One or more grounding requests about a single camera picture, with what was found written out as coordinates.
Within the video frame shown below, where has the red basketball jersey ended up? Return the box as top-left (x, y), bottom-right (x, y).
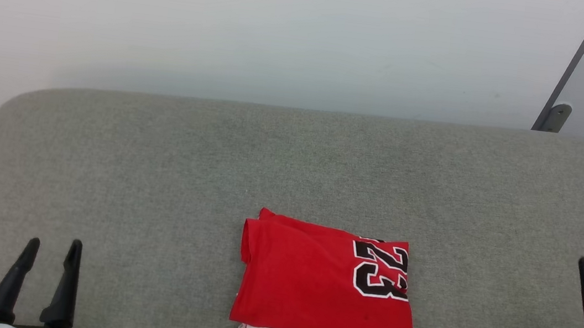
top-left (227, 205), bottom-right (432, 328)

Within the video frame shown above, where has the grey metal post bracket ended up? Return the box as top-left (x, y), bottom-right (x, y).
top-left (540, 100), bottom-right (573, 135)

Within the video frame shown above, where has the grey metal post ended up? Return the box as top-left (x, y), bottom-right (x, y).
top-left (531, 0), bottom-right (584, 137)

